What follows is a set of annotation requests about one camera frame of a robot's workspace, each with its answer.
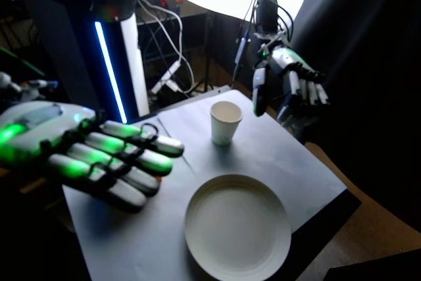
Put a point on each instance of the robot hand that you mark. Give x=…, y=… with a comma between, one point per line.
x=289, y=57
x=39, y=136

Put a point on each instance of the white paper cup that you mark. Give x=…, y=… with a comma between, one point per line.
x=223, y=126

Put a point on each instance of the white paper plate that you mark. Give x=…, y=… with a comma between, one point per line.
x=237, y=228

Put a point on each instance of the black curtain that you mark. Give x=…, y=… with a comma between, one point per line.
x=361, y=64

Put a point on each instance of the black tripod stand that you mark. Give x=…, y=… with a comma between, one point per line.
x=208, y=57

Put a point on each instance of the black column with blue light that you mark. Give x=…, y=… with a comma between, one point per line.
x=65, y=31

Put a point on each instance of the white paper sheet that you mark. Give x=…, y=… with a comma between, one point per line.
x=279, y=169
x=131, y=245

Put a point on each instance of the white power strip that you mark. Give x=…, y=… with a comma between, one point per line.
x=166, y=77

